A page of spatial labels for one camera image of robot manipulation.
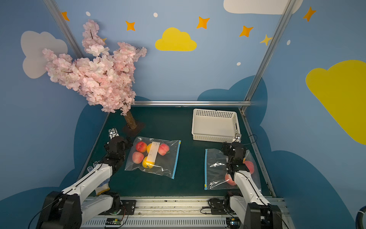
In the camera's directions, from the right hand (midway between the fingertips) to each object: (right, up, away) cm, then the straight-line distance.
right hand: (236, 142), depth 87 cm
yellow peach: (-55, -13, -2) cm, 56 cm away
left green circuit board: (-69, -38, -15) cm, 80 cm away
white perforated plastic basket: (-8, +9, +25) cm, 28 cm away
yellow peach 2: (-55, -4, +5) cm, 56 cm away
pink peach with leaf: (-6, -21, -9) cm, 23 cm away
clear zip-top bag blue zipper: (-13, -21, -3) cm, 24 cm away
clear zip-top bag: (-48, -9, +2) cm, 49 cm away
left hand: (-72, +3, -1) cm, 72 cm away
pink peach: (-60, -3, +4) cm, 60 cm away
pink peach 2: (-46, -5, +3) cm, 46 cm away
